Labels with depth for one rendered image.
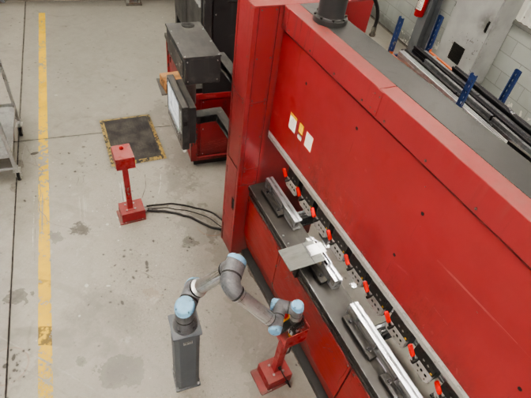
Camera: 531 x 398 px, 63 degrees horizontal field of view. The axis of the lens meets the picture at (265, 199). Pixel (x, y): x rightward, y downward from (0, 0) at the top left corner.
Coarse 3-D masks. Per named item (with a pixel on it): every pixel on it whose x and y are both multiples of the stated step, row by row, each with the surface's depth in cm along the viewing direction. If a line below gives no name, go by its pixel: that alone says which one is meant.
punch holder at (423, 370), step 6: (414, 348) 220; (420, 348) 215; (420, 354) 216; (426, 354) 212; (420, 360) 218; (426, 360) 214; (414, 366) 223; (420, 366) 218; (426, 366) 215; (432, 366) 210; (420, 372) 219; (426, 372) 215; (432, 372) 211; (438, 372) 210; (426, 378) 216; (432, 378) 215
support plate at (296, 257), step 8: (288, 248) 293; (296, 248) 294; (304, 248) 295; (288, 256) 288; (296, 256) 289; (304, 256) 290; (312, 256) 291; (320, 256) 292; (288, 264) 284; (296, 264) 285; (304, 264) 285; (312, 264) 286
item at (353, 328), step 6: (342, 318) 272; (348, 318) 271; (348, 324) 268; (354, 324) 269; (354, 330) 266; (354, 336) 264; (360, 336) 263; (360, 342) 261; (366, 342) 261; (360, 348) 260; (366, 348) 258; (366, 354) 256; (372, 354) 256
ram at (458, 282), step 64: (320, 128) 254; (384, 128) 204; (320, 192) 271; (384, 192) 214; (448, 192) 177; (384, 256) 226; (448, 256) 185; (512, 256) 156; (448, 320) 193; (512, 320) 163; (512, 384) 169
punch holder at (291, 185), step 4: (288, 172) 304; (292, 172) 299; (288, 176) 305; (292, 176) 300; (296, 176) 295; (292, 180) 301; (296, 180) 296; (288, 184) 308; (292, 184) 302; (296, 184) 297; (300, 184) 296; (288, 188) 309; (292, 188) 303; (300, 188) 299; (292, 192) 305; (300, 192) 303
